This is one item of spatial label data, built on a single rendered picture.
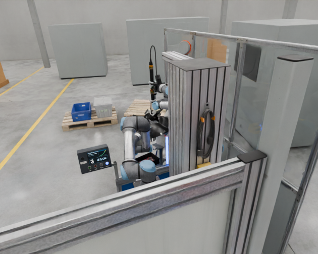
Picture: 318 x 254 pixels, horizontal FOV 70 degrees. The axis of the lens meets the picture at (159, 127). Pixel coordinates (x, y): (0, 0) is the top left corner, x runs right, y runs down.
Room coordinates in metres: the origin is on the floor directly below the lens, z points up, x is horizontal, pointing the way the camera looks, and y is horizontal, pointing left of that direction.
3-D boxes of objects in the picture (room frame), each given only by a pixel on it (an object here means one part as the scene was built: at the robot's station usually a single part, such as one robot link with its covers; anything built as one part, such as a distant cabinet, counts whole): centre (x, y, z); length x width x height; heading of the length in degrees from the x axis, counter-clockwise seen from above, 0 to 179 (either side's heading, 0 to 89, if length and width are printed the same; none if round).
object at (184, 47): (2.84, -0.35, 1.88); 0.16 x 0.07 x 0.16; 56
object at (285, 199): (2.49, -0.62, 0.50); 2.59 x 0.03 x 0.91; 21
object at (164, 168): (1.87, 0.02, 0.82); 0.90 x 0.04 x 0.08; 111
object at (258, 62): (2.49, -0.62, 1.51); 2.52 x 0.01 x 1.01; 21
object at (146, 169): (1.38, 0.10, 1.20); 0.13 x 0.12 x 0.14; 93
